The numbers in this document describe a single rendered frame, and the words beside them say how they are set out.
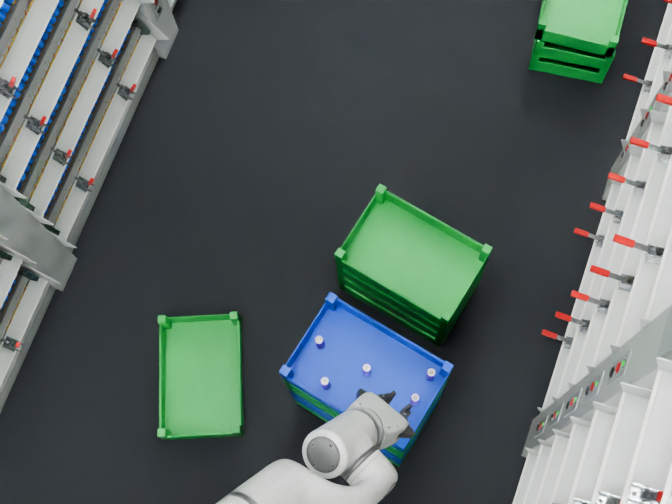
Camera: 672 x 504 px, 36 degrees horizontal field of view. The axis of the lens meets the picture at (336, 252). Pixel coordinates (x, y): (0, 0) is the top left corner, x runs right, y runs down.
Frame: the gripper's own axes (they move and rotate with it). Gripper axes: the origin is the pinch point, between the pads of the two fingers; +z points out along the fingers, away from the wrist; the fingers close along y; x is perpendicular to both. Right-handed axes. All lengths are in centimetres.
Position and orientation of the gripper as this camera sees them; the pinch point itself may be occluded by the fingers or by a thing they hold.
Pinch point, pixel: (395, 406)
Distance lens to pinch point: 200.7
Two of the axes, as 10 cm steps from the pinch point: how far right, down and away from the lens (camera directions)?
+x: 4.9, -8.0, -3.4
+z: 4.3, -1.2, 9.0
